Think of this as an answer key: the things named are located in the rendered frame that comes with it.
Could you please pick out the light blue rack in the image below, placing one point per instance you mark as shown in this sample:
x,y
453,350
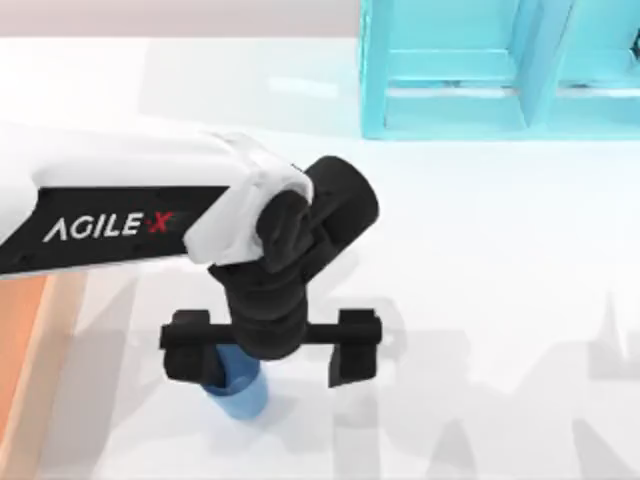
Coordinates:
x,y
450,75

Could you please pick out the blue cup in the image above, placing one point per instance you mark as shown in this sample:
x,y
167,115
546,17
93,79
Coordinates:
x,y
245,390

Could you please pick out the shallow salmon-coloured box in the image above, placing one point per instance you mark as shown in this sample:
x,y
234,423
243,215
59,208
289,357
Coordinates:
x,y
25,340

